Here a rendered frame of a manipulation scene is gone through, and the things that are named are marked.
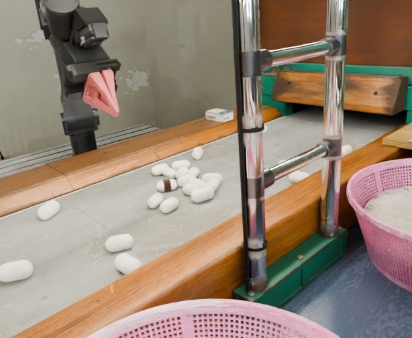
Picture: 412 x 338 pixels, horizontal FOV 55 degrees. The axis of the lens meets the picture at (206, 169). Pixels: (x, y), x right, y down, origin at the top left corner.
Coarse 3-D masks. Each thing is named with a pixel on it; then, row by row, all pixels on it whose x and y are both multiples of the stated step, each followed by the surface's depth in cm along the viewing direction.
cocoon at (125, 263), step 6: (120, 258) 44; (126, 258) 44; (132, 258) 44; (120, 264) 44; (126, 264) 43; (132, 264) 43; (138, 264) 44; (120, 270) 44; (126, 270) 43; (132, 270) 43
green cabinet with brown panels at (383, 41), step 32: (288, 0) 95; (320, 0) 89; (352, 0) 84; (384, 0) 79; (288, 32) 97; (320, 32) 91; (352, 32) 86; (384, 32) 81; (288, 64) 99; (320, 64) 92; (352, 64) 88; (384, 64) 83
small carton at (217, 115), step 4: (208, 112) 96; (212, 112) 95; (216, 112) 95; (220, 112) 94; (224, 112) 94; (228, 112) 94; (232, 112) 94; (208, 116) 96; (212, 116) 95; (216, 116) 94; (220, 116) 93; (224, 116) 93; (228, 116) 94; (232, 116) 95; (216, 120) 95; (220, 120) 94; (224, 120) 93; (228, 120) 94
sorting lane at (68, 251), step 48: (288, 144) 82; (96, 192) 67; (144, 192) 65; (240, 192) 62; (0, 240) 54; (48, 240) 53; (96, 240) 52; (144, 240) 51; (0, 288) 44; (48, 288) 43; (96, 288) 43; (0, 336) 37
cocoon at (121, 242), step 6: (126, 234) 49; (108, 240) 49; (114, 240) 48; (120, 240) 49; (126, 240) 49; (132, 240) 49; (108, 246) 48; (114, 246) 48; (120, 246) 49; (126, 246) 49
